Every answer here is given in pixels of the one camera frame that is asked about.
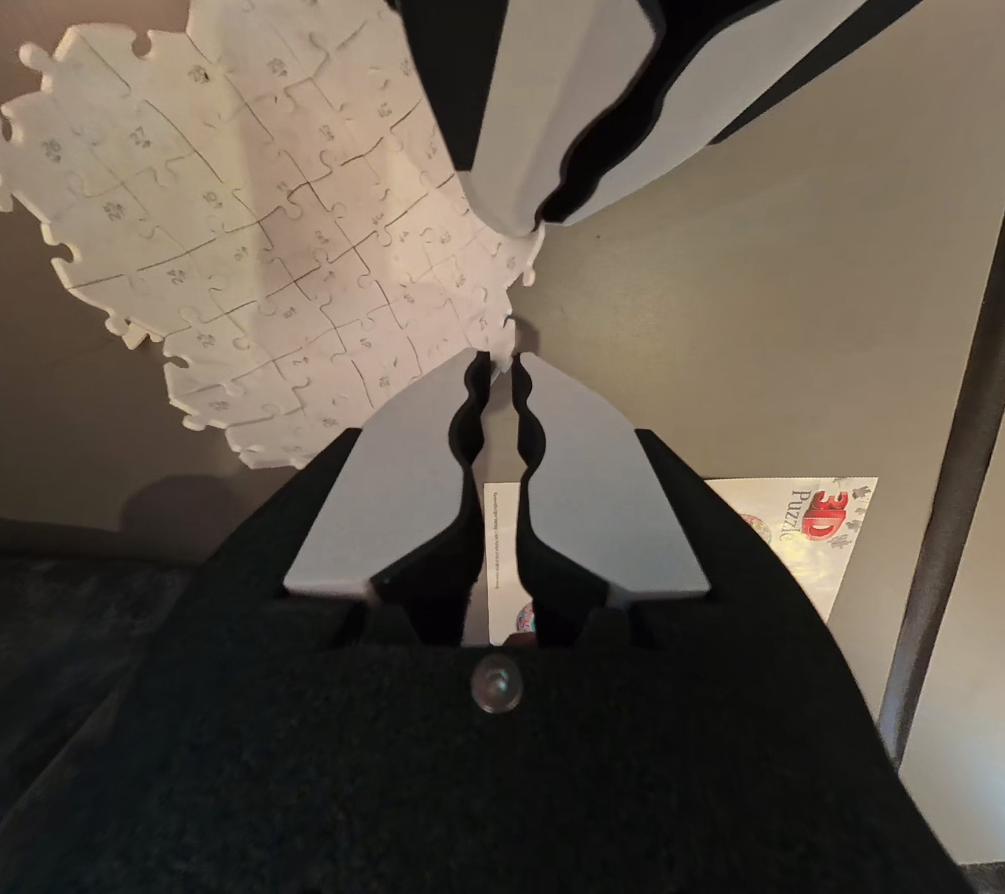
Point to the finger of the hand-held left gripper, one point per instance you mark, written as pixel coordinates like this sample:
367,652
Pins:
746,62
549,69

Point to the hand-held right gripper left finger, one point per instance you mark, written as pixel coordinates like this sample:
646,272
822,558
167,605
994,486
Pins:
392,509

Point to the partly built white puzzle ball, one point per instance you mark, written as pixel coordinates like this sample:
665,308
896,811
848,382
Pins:
259,203

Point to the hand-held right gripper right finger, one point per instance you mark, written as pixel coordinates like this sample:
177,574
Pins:
612,509

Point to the printed instruction leaflet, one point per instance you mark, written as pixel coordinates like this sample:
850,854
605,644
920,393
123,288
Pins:
816,541

